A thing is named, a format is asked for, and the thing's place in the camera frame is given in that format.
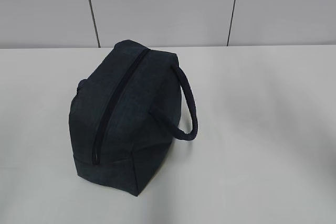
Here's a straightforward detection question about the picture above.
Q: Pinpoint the dark blue lunch bag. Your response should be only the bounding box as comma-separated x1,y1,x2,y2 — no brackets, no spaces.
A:
68,40,198,196

